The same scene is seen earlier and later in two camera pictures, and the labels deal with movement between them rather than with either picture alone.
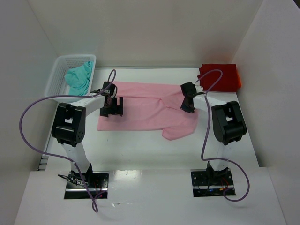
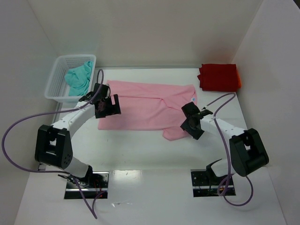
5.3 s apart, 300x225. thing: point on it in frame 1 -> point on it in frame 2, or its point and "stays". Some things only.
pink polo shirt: x=150 y=107 stays
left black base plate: x=76 y=188 stays
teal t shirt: x=78 y=78 stays
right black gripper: x=187 y=106 -> x=191 y=120
